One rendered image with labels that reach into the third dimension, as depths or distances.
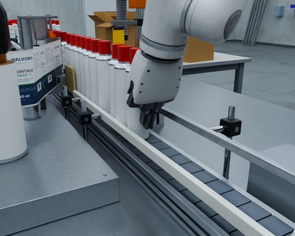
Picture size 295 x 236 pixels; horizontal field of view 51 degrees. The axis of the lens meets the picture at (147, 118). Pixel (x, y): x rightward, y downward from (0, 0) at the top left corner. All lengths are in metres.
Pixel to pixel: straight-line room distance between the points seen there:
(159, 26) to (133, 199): 0.31
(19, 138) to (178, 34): 0.37
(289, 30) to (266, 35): 0.94
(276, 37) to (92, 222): 11.58
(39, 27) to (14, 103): 0.55
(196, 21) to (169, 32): 0.06
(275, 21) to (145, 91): 11.47
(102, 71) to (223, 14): 0.44
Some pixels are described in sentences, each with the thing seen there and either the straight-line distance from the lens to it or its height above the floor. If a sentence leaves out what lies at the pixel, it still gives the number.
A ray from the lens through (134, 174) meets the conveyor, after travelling 0.65.
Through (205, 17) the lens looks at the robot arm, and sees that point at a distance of 0.48.
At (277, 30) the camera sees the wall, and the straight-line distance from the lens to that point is 11.92.
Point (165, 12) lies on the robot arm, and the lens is 0.51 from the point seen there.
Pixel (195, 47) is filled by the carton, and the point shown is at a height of 0.89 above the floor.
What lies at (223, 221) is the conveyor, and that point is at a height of 0.88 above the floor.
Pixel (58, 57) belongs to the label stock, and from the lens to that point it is 1.13.
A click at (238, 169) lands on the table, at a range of 0.72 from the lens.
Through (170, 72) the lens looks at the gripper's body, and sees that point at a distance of 0.59.
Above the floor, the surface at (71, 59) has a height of 1.01.
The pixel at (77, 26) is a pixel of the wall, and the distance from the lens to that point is 9.85.
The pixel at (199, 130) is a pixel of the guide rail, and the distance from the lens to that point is 0.56.
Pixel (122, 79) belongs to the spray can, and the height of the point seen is 1.01.
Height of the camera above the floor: 1.16
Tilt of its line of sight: 19 degrees down
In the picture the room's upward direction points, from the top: straight up
